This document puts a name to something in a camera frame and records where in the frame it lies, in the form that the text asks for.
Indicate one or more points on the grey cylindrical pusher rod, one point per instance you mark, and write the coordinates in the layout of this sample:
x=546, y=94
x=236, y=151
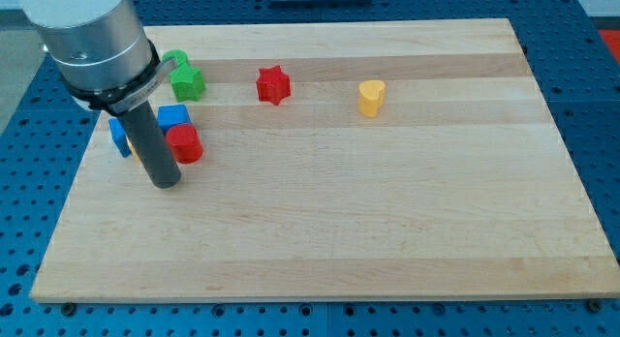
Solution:
x=142, y=129

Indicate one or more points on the red cylinder block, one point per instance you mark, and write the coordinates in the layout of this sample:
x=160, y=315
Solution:
x=184, y=143

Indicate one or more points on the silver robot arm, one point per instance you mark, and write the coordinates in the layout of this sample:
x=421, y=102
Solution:
x=107, y=63

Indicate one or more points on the green star block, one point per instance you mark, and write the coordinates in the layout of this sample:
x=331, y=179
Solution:
x=187, y=83

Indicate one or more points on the red star block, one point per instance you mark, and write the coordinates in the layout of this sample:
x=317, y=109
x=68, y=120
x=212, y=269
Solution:
x=273, y=85

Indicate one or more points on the yellow block behind rod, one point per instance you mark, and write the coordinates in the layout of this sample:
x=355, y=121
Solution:
x=133, y=151

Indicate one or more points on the blue flat block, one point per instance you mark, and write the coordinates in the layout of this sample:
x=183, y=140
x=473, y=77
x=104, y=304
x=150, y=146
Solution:
x=119, y=137

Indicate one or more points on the blue cube block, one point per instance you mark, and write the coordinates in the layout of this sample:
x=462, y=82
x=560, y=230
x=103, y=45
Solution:
x=172, y=115

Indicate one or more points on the green cylinder block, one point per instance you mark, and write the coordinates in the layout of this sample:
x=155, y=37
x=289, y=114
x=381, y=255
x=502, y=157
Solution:
x=179, y=56

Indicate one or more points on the yellow heart block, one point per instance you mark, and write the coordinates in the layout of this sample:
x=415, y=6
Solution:
x=371, y=97

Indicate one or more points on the wooden board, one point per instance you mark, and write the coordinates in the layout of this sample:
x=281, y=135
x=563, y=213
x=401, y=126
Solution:
x=461, y=188

